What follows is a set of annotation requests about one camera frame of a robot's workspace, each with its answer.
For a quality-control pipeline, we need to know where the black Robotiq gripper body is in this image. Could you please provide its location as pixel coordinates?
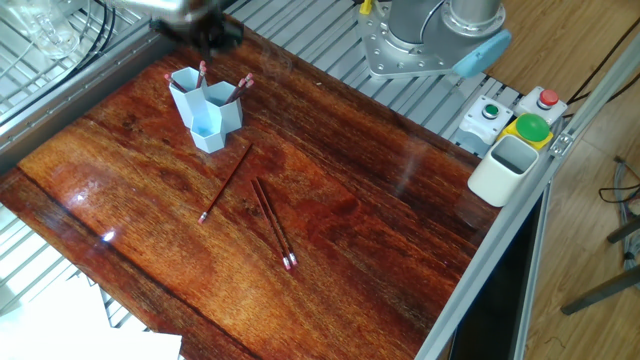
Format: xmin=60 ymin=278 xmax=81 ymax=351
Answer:
xmin=185 ymin=12 xmax=246 ymax=53

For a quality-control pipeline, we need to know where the light blue hexagonal pen holder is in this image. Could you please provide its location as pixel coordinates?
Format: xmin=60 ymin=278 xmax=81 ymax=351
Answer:
xmin=168 ymin=65 xmax=247 ymax=154

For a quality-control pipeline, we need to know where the white rounded rectangular pen holder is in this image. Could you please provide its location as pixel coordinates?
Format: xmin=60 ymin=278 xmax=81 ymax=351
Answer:
xmin=467 ymin=134 xmax=542 ymax=209

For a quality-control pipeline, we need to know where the clear plastic container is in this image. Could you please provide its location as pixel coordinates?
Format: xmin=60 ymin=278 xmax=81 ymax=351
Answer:
xmin=8 ymin=0 xmax=83 ymax=59

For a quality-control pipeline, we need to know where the brown wood-grain board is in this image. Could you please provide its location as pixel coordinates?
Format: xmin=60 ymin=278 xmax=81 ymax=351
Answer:
xmin=0 ymin=20 xmax=503 ymax=360

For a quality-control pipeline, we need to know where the white control button box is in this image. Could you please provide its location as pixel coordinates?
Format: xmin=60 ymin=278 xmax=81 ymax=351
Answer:
xmin=458 ymin=86 xmax=569 ymax=153

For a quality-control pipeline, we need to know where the large white paper sheet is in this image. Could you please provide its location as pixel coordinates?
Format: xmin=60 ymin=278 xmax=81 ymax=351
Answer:
xmin=0 ymin=288 xmax=113 ymax=360

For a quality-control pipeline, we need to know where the black cable bundle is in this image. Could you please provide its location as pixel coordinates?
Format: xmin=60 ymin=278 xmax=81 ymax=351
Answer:
xmin=55 ymin=0 xmax=121 ymax=63

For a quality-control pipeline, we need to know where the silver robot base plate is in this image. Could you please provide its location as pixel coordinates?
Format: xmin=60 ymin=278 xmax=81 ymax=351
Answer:
xmin=360 ymin=12 xmax=463 ymax=81

